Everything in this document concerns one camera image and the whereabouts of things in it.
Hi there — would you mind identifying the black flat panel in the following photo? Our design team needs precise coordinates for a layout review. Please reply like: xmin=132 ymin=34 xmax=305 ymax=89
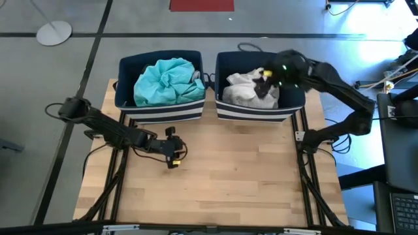
xmin=376 ymin=92 xmax=418 ymax=194

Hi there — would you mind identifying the red floor mat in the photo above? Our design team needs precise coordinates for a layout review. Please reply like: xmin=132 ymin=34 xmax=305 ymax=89
xmin=169 ymin=0 xmax=235 ymax=13

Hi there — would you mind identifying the long yellow extension cable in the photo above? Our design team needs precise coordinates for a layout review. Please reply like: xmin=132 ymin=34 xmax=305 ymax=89
xmin=354 ymin=67 xmax=418 ymax=91

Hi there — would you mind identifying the black laptop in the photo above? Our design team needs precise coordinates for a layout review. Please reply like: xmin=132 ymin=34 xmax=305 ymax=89
xmin=373 ymin=181 xmax=418 ymax=234

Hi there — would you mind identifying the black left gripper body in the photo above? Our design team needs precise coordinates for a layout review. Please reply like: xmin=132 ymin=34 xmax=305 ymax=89
xmin=148 ymin=136 xmax=185 ymax=161

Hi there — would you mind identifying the grey chair leg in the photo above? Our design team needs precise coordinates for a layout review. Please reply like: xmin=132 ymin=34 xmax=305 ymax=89
xmin=0 ymin=138 xmax=25 ymax=153

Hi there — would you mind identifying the black beam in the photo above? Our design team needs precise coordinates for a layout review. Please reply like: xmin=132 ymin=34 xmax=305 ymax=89
xmin=338 ymin=164 xmax=386 ymax=191

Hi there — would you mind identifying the black aluminium base frame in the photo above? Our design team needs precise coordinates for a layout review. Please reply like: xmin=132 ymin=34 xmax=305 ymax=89
xmin=290 ymin=106 xmax=349 ymax=228
xmin=76 ymin=110 xmax=137 ymax=223

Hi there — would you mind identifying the navy white striped fabric bin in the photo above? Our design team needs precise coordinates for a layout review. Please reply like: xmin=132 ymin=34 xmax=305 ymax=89
xmin=113 ymin=49 xmax=208 ymax=125
xmin=214 ymin=50 xmax=307 ymax=124

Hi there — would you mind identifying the round grey stand base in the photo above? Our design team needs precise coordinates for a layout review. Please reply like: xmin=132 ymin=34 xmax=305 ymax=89
xmin=29 ymin=0 xmax=73 ymax=47

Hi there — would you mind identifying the black cable bundle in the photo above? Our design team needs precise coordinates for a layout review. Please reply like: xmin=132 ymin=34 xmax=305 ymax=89
xmin=325 ymin=117 xmax=353 ymax=155

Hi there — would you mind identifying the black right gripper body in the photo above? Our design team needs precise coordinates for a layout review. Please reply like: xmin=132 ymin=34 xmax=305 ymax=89
xmin=263 ymin=49 xmax=311 ymax=91

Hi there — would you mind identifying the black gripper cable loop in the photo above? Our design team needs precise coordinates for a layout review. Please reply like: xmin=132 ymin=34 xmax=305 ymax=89
xmin=237 ymin=42 xmax=264 ymax=53

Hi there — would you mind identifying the small off-white garment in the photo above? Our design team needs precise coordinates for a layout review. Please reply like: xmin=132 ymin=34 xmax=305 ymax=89
xmin=221 ymin=85 xmax=281 ymax=110

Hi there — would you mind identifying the yellow cable with black plug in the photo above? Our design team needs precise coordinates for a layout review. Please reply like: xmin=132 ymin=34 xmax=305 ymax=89
xmin=325 ymin=0 xmax=360 ymax=17

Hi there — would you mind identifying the teal garment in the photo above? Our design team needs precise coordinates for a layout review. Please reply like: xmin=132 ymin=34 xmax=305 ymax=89
xmin=133 ymin=57 xmax=206 ymax=108

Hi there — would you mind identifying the black bar with silver brackets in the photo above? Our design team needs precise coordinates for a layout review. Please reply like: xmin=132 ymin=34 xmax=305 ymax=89
xmin=0 ymin=221 xmax=418 ymax=235

